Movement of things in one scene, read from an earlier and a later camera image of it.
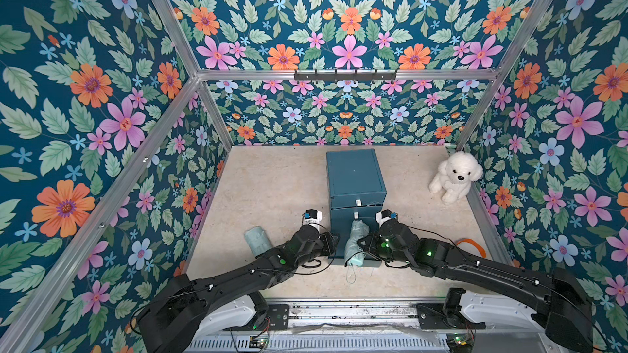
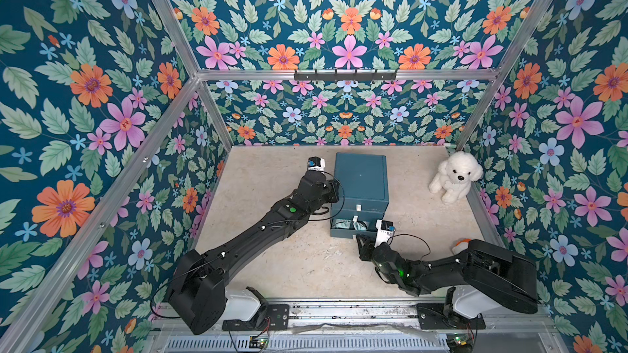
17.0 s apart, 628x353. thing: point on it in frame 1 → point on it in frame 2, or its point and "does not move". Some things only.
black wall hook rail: [345, 77] does not move
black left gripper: [327, 248] → [329, 188]
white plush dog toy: [455, 176] does not move
